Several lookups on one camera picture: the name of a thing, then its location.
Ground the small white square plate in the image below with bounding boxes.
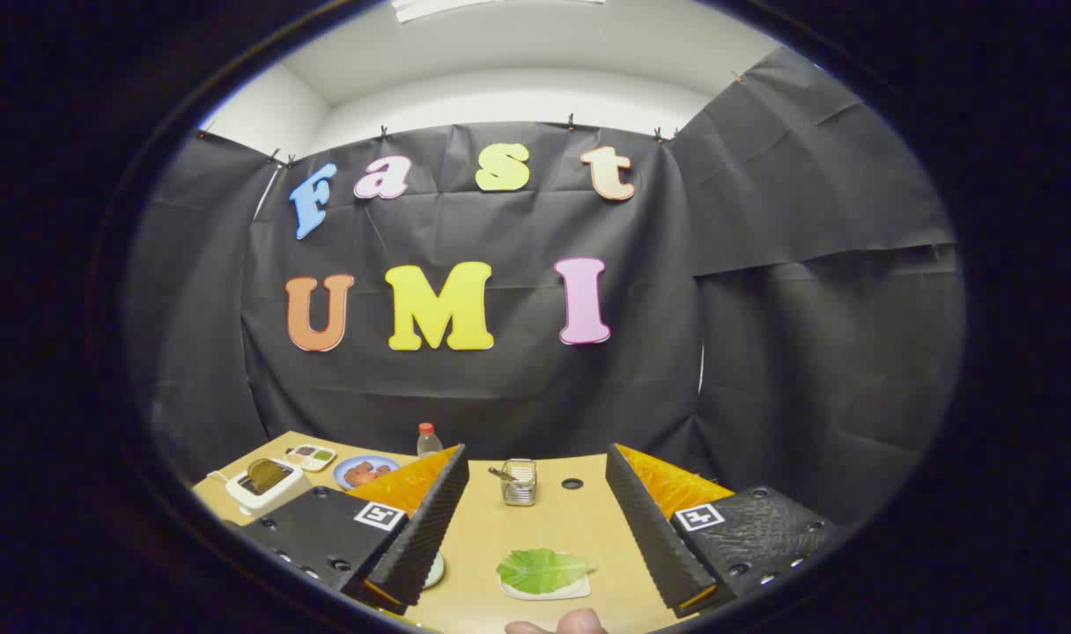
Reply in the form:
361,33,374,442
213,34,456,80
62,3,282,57
500,572,592,602

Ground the white seasoning tray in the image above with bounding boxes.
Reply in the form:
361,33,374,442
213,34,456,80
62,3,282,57
286,445,337,472

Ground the blue plate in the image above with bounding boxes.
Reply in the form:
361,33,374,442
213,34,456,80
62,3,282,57
333,454,402,490

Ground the black backdrop cloth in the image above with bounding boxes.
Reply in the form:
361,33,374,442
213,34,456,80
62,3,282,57
126,46,968,529

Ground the metal wire basket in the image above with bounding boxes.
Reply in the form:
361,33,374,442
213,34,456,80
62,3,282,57
500,459,538,507

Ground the white toaster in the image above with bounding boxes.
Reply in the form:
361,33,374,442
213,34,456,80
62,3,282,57
225,458,312,517

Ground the green lettuce leaf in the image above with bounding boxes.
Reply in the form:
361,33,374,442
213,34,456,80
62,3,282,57
497,549,595,594

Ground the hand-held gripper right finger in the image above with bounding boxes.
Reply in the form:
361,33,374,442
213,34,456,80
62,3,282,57
604,443,840,617

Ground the brown toast slice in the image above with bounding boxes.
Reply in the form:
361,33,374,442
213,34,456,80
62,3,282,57
247,459,292,496

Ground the ceiling light panel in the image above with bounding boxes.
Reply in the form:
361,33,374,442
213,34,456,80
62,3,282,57
391,0,607,23

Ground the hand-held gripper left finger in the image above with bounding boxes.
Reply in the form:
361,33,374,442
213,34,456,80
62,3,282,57
234,444,471,616

